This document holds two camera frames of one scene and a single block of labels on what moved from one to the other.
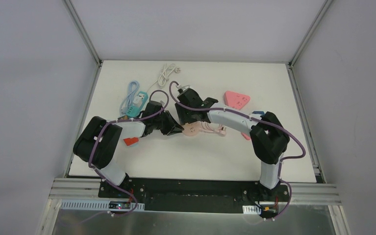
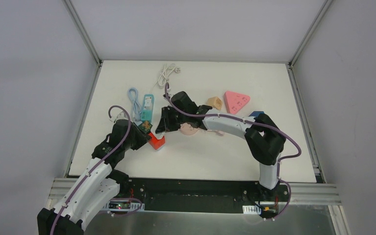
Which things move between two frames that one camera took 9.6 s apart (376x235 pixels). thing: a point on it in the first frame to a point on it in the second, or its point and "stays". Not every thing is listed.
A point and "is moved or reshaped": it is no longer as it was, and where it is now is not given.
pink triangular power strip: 235,100 stays
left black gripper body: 165,122 to 142,135
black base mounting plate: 248,195 stays
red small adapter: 129,141 is moved or reshaped
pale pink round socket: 192,129 stays
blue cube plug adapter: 257,112 stays
